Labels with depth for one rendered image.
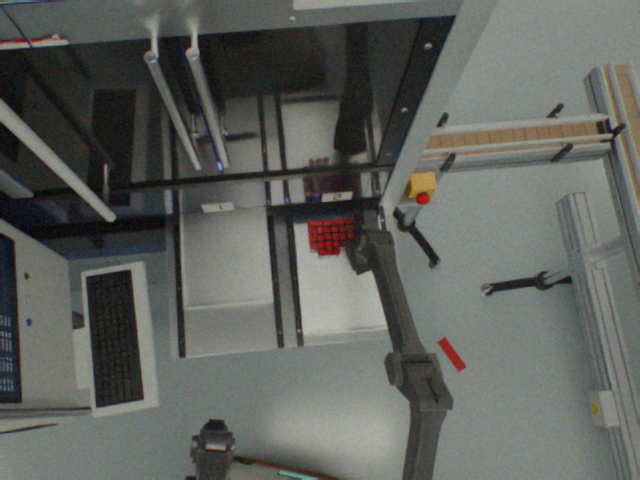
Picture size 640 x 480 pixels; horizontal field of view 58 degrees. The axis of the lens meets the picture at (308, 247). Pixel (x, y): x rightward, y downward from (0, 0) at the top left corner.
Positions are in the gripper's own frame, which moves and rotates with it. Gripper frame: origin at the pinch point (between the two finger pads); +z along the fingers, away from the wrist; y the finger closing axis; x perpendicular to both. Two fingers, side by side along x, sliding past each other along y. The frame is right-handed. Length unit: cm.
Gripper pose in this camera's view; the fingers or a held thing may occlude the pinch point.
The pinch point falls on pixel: (357, 261)
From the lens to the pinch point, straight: 169.2
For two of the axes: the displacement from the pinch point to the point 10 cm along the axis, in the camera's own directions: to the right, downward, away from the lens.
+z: -0.3, 2.4, 9.7
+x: -9.4, 3.2, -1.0
